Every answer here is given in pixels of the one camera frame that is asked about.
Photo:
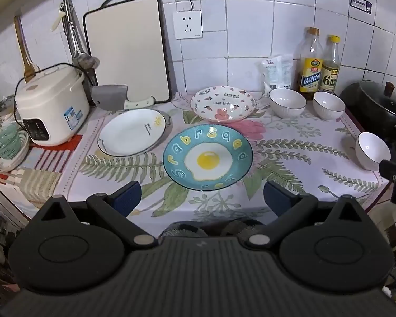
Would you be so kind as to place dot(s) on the green plastic basket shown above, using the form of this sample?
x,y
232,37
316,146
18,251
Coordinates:
x,y
6,142

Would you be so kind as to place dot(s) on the small bottle with yellow cap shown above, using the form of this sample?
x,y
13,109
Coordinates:
x,y
330,72

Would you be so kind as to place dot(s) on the glass pot lid brown knob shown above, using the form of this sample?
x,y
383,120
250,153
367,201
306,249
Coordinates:
x,y
382,100

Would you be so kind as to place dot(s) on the white salt bag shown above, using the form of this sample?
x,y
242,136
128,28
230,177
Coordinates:
x,y
271,72
286,71

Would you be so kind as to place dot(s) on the white bowl with dark rim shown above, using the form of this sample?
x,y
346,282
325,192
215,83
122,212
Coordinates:
x,y
329,105
287,102
372,152

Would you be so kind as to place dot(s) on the striped cloth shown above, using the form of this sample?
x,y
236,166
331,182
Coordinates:
x,y
43,175

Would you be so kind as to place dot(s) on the floral tablecloth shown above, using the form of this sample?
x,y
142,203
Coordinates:
x,y
283,152

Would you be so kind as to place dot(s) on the pink heart patterned plate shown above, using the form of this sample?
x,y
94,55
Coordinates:
x,y
222,104

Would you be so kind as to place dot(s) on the black cooking pot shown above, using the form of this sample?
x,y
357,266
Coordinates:
x,y
351,97

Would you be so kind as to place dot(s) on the white wall socket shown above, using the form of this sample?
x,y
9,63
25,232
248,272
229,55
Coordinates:
x,y
187,24

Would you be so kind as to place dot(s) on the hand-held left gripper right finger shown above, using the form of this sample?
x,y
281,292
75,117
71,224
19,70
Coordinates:
x,y
276,195

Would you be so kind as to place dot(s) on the white rice cooker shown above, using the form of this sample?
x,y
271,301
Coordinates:
x,y
51,105

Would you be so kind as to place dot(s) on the white cutting board dark rim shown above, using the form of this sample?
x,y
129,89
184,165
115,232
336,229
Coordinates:
x,y
127,46

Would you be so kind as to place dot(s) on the white plate with sun print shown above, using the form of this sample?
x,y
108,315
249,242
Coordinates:
x,y
128,133

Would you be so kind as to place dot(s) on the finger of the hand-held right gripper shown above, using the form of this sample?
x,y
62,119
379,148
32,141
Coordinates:
x,y
393,169

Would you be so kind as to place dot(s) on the steel ladle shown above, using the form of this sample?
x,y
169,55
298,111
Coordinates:
x,y
82,57

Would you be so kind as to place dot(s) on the blue plate with egg print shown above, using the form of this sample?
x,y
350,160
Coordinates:
x,y
207,158

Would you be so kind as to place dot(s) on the dark furry slipper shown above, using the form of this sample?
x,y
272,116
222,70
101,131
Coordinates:
x,y
186,228
244,227

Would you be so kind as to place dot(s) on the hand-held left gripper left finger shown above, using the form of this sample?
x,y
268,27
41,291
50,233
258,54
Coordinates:
x,y
129,195

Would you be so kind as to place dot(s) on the wall sticker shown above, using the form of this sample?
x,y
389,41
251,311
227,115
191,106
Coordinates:
x,y
360,2

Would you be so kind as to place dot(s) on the wooden spatula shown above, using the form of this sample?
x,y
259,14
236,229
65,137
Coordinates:
x,y
25,56

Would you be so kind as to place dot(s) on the large bottle with yellow label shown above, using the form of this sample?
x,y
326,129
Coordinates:
x,y
311,69

